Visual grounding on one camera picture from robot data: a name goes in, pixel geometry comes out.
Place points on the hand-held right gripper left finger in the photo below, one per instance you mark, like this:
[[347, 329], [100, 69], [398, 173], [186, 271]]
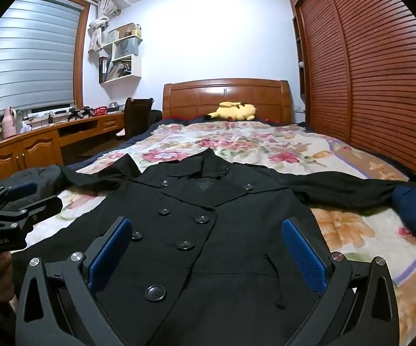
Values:
[[110, 252]]

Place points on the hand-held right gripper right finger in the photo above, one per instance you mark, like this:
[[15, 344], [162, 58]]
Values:
[[303, 256]]

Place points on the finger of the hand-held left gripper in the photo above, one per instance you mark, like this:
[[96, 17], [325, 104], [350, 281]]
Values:
[[22, 190], [42, 206]]

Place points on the black button coat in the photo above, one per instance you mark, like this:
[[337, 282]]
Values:
[[208, 259]]

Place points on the dark padded jacket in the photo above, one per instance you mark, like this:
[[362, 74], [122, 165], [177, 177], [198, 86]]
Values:
[[31, 177]]

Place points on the wooden desk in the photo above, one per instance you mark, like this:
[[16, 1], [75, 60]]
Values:
[[38, 151]]

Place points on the white plastic bag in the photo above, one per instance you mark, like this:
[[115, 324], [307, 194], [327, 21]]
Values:
[[24, 127]]

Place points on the pink bottle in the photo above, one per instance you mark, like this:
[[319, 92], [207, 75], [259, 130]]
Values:
[[8, 122]]

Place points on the black device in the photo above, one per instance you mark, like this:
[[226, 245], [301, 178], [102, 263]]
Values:
[[78, 112]]

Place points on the red basket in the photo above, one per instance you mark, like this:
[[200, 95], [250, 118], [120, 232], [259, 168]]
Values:
[[100, 110]]

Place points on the navy blue cloth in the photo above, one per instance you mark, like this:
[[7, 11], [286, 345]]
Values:
[[411, 207]]

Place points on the metal container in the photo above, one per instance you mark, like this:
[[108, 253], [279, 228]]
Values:
[[113, 106]]

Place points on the floral blanket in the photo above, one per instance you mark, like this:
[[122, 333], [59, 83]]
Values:
[[251, 144]]

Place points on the grey window blind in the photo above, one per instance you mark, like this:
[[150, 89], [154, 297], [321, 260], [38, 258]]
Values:
[[24, 61]]

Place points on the dark brown chair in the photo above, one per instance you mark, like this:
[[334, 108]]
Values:
[[137, 115]]

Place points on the black binder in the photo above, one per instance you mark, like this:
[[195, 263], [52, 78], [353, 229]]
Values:
[[103, 70]]

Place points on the stack of books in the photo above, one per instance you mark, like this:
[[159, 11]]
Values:
[[117, 70]]

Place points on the yellow plush toy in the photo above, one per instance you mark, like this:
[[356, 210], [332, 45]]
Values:
[[240, 111]]

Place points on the wooden bed headboard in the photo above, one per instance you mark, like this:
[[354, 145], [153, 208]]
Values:
[[193, 97]]

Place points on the white paper bag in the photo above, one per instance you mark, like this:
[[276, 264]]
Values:
[[127, 47]]

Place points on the tied beige curtain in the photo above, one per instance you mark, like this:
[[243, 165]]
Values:
[[98, 29]]

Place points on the wooden louvered wardrobe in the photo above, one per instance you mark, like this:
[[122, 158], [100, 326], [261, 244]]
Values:
[[373, 79]]

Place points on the wooden window frame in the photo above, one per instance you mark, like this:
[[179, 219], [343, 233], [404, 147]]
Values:
[[80, 54]]

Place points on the white wall shelf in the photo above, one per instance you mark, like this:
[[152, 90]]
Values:
[[137, 66]]

